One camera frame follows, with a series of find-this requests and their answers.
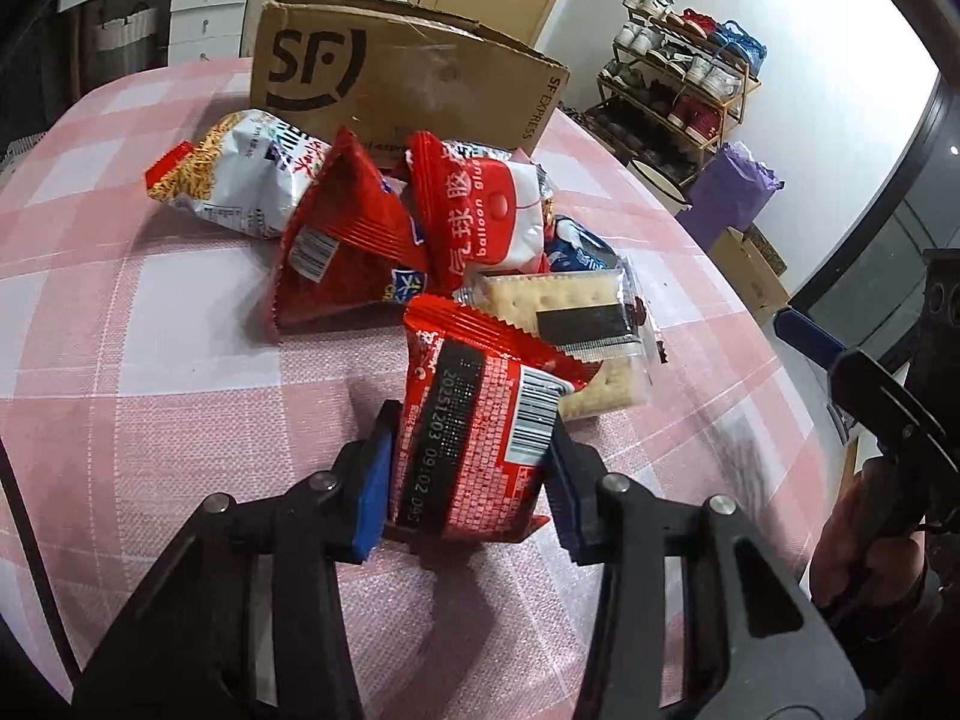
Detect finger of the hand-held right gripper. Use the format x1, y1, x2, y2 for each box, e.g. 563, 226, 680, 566
774, 306, 848, 373
827, 349, 957, 466

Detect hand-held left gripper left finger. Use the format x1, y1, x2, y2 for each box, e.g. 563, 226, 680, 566
71, 399, 403, 720

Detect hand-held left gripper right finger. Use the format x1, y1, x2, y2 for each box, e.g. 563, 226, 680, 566
544, 412, 886, 720

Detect red snack packet black band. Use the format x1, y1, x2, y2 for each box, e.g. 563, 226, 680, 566
386, 294, 607, 545

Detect clear cracker packet black label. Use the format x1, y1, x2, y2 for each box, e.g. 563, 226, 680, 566
457, 261, 670, 362

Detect blue snack packet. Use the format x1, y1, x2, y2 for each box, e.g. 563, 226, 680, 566
544, 215, 620, 275

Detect red triangular snack packet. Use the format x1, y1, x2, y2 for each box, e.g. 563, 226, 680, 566
259, 127, 433, 332

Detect red white gum packet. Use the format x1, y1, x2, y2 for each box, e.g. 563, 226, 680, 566
405, 131, 557, 294

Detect white noodle snack bag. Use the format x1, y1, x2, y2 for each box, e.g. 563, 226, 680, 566
145, 109, 335, 242

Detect brown cardboard box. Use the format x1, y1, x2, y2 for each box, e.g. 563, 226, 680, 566
250, 0, 571, 170

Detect person's right hand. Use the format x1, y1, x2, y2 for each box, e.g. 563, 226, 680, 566
810, 457, 931, 610

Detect open cardboard storage box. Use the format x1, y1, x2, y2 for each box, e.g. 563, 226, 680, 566
708, 225, 793, 317

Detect dark glass partition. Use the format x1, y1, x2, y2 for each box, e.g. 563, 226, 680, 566
791, 71, 960, 380

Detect purple bag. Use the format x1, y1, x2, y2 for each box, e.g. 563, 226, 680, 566
685, 142, 785, 253

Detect cream round waste bin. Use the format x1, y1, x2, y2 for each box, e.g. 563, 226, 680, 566
625, 156, 692, 215

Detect wooden shoe rack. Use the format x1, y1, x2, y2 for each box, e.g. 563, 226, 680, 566
583, 0, 767, 190

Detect pink checkered tablecloth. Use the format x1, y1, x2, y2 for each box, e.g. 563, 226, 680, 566
0, 56, 856, 720

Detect rows of racked sneakers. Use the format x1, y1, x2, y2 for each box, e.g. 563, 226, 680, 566
600, 0, 769, 152

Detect black white patterned rug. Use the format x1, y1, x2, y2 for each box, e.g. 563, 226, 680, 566
0, 131, 44, 166

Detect white desk with drawers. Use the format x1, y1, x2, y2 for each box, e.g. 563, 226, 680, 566
58, 0, 257, 62

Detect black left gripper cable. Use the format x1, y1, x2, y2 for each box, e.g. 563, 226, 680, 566
0, 435, 82, 687

